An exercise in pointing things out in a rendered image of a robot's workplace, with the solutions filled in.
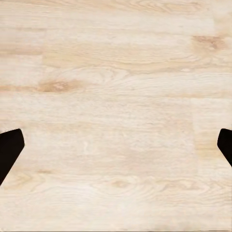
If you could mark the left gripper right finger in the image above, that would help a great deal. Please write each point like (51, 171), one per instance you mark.
(224, 143)

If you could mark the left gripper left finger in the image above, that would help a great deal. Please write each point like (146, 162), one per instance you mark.
(11, 145)

